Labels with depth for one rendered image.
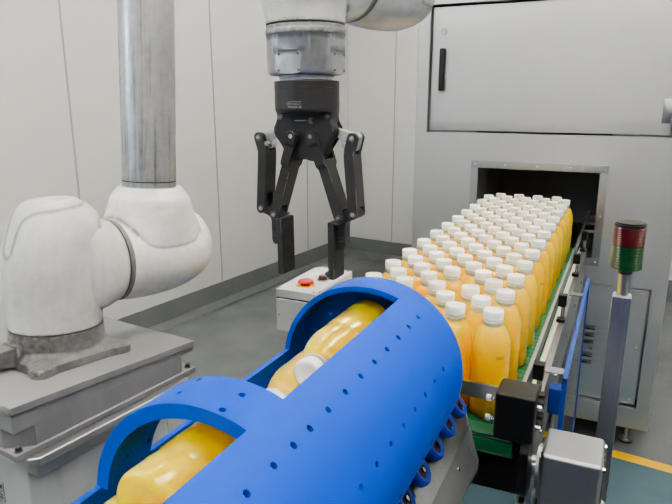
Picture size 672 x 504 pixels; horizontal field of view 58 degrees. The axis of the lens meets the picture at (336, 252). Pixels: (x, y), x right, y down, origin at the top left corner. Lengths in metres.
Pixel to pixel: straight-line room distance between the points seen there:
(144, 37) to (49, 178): 2.58
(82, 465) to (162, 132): 0.59
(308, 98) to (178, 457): 0.39
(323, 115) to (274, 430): 0.35
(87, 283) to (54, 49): 2.74
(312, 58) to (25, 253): 0.60
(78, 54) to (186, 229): 2.71
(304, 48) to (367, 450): 0.43
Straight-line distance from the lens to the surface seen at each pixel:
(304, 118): 0.72
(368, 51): 5.93
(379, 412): 0.70
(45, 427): 1.05
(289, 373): 0.86
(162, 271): 1.18
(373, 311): 0.93
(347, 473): 0.62
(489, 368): 1.22
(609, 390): 1.51
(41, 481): 1.11
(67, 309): 1.10
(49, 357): 1.11
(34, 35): 3.70
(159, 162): 1.19
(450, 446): 1.13
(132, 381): 1.13
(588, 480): 1.28
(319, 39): 0.69
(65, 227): 1.08
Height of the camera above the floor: 1.51
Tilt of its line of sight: 14 degrees down
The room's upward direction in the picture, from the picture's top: straight up
